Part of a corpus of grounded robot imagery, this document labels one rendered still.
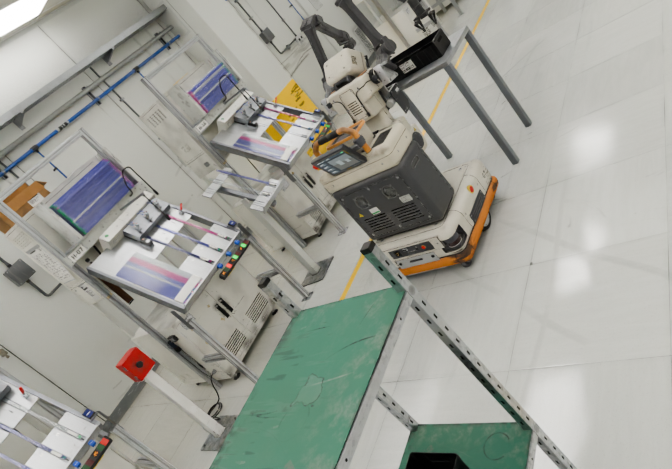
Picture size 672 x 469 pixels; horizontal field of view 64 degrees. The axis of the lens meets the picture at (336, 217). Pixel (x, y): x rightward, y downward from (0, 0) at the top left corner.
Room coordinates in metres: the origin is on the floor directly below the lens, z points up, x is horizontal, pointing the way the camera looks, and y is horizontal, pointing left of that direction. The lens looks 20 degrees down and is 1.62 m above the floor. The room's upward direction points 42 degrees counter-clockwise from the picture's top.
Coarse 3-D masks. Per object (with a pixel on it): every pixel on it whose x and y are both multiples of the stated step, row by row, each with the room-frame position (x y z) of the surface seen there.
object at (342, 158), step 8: (360, 136) 2.60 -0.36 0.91; (360, 144) 2.59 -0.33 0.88; (328, 152) 2.66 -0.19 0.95; (336, 152) 2.61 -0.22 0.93; (344, 152) 2.60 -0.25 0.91; (352, 152) 2.59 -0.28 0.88; (312, 160) 2.76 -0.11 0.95; (320, 160) 2.70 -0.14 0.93; (328, 160) 2.69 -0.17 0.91; (336, 160) 2.67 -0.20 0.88; (344, 160) 2.65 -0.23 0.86; (352, 160) 2.63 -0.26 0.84; (360, 160) 2.62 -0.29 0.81; (320, 168) 2.77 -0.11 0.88; (328, 168) 2.75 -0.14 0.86; (336, 168) 2.73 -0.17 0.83; (344, 168) 2.71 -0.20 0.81; (352, 168) 2.70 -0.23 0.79
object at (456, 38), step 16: (464, 32) 3.21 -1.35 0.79; (448, 48) 3.14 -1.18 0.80; (480, 48) 3.25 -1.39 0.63; (432, 64) 3.12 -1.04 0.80; (448, 64) 2.97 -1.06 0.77; (416, 80) 3.15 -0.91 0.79; (496, 80) 3.26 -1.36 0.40; (464, 96) 3.00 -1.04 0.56; (512, 96) 3.25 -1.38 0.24; (416, 112) 3.74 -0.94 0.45; (480, 112) 2.98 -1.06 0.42; (432, 128) 3.76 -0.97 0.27; (496, 128) 2.99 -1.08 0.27; (512, 160) 2.99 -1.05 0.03
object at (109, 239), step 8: (144, 192) 3.89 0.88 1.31; (136, 200) 3.83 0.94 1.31; (144, 200) 3.82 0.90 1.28; (128, 208) 3.77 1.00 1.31; (136, 208) 3.77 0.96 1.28; (120, 216) 3.72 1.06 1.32; (128, 216) 3.71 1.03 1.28; (112, 224) 3.66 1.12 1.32; (120, 224) 3.66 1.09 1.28; (104, 232) 3.61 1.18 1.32; (112, 232) 3.60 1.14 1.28; (120, 232) 3.62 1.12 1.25; (104, 240) 3.55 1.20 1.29; (112, 240) 3.57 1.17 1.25; (104, 248) 3.61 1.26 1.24; (112, 248) 3.58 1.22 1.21
